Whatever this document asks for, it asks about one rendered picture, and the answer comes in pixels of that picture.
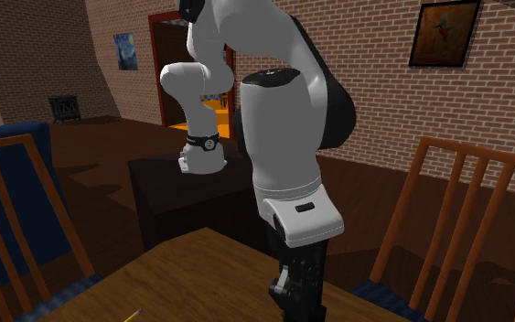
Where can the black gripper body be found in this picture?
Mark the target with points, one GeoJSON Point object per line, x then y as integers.
{"type": "Point", "coordinates": [304, 276]}

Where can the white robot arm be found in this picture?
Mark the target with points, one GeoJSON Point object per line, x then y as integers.
{"type": "Point", "coordinates": [279, 134]}

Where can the wooden table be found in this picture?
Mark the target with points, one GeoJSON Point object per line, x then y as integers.
{"type": "Point", "coordinates": [194, 276]}

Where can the dark robot stand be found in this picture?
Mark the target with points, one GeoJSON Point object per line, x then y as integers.
{"type": "Point", "coordinates": [181, 200]}

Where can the wooden chair with blue seat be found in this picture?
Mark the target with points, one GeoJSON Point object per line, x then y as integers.
{"type": "Point", "coordinates": [38, 178]}
{"type": "Point", "coordinates": [457, 214]}

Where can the yellow pencil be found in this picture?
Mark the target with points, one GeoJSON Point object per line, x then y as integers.
{"type": "Point", "coordinates": [133, 315]}

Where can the red framed doorway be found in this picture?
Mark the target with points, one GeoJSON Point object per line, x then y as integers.
{"type": "Point", "coordinates": [168, 49]}

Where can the black stove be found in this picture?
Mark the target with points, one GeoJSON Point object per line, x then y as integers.
{"type": "Point", "coordinates": [64, 108]}

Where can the blue armchair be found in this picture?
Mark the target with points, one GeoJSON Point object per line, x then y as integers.
{"type": "Point", "coordinates": [20, 196]}

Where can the dark framed brown wall picture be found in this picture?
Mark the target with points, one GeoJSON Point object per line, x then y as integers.
{"type": "Point", "coordinates": [444, 33]}

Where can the blue wall picture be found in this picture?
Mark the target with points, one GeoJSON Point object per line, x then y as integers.
{"type": "Point", "coordinates": [126, 51]}

